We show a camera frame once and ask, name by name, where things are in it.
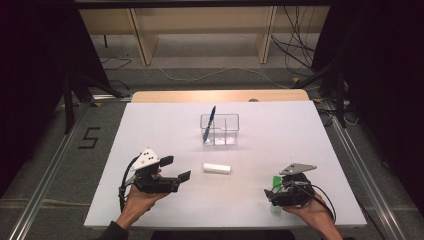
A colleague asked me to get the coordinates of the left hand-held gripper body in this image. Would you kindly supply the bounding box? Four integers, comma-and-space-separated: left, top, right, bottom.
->
130, 147, 182, 195

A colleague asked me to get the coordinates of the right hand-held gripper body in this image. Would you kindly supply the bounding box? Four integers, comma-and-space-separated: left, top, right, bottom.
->
269, 162, 318, 208

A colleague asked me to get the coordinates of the green marker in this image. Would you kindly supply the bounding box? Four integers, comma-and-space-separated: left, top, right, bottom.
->
270, 175, 284, 216

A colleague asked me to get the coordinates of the blue pen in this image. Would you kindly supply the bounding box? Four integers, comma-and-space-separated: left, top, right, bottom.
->
202, 105, 217, 144

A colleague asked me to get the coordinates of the clear plastic organizer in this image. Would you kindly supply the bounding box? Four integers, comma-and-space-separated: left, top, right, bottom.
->
199, 113, 241, 147

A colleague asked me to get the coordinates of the person's right hand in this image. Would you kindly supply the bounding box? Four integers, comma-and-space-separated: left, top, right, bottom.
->
281, 193, 335, 236

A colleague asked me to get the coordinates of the person's left hand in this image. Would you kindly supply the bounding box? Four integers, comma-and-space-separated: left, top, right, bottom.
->
116, 169, 172, 231

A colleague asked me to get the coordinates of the white eraser block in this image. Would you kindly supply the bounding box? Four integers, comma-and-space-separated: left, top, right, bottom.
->
203, 162, 232, 175

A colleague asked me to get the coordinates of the person's dark clothing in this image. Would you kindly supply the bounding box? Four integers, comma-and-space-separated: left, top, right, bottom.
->
150, 229, 297, 240

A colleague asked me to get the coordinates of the light wooden table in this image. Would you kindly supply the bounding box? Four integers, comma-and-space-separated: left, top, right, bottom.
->
130, 88, 311, 104

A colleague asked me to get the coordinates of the black metal stand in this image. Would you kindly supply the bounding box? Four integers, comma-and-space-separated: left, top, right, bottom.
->
293, 58, 350, 130
62, 71, 127, 135

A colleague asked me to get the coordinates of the black curtain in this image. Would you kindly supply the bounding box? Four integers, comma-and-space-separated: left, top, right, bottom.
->
311, 0, 424, 214
0, 0, 111, 198

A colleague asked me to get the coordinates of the beige wooden desk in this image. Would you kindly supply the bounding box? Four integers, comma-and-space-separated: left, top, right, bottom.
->
74, 0, 332, 66

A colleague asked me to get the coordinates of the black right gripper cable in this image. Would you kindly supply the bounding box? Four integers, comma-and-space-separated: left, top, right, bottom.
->
293, 181, 337, 224

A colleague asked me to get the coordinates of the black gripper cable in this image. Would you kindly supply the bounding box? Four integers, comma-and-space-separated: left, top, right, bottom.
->
293, 181, 337, 224
117, 154, 142, 213

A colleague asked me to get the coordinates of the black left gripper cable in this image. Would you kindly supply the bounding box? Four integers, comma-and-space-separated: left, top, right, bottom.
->
117, 154, 142, 213

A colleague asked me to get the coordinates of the aluminium floor rail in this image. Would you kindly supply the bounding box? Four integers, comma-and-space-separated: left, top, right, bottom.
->
6, 106, 88, 240
326, 103, 408, 240

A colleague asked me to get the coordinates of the short aluminium rail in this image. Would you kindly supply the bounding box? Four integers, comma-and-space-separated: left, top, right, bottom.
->
90, 93, 133, 102

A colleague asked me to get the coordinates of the white floor cable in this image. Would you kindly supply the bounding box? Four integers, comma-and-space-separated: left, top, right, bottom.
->
151, 61, 291, 90

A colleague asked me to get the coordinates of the thin black floor cable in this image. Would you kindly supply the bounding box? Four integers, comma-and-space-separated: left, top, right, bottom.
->
99, 56, 133, 71

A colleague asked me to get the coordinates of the bundle of black cables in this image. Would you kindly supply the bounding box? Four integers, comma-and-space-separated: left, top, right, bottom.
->
269, 5, 318, 72

